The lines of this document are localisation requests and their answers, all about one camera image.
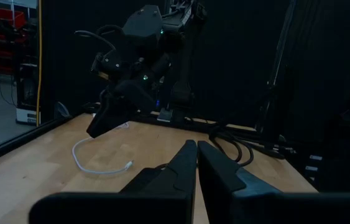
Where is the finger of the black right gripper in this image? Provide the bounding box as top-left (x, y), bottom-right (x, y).
top-left (86, 104), bottom-right (116, 139)
top-left (112, 101), bottom-right (139, 126)

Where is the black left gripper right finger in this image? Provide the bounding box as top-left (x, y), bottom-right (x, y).
top-left (197, 140), bottom-right (283, 224)

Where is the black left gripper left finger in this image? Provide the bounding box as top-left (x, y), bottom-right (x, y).
top-left (120, 139), bottom-right (198, 195)

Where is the white USB cable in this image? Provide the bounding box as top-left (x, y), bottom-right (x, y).
top-left (71, 122), bottom-right (135, 175)

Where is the black and white cabinet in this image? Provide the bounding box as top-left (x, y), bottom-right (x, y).
top-left (13, 18), bottom-right (41, 126)

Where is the yellow curtain edge strip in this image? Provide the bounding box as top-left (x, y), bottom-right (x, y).
top-left (35, 0), bottom-right (43, 128)

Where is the black backdrop curtain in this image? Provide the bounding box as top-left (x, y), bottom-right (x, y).
top-left (39, 0), bottom-right (350, 144)

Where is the metal storage shelf rack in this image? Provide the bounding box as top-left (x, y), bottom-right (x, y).
top-left (0, 0), bottom-right (39, 76)

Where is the red plastic storage bin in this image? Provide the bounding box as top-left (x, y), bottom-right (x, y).
top-left (0, 8), bottom-right (27, 30)

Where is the black power strip cord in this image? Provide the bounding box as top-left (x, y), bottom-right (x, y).
top-left (208, 123), bottom-right (288, 167)

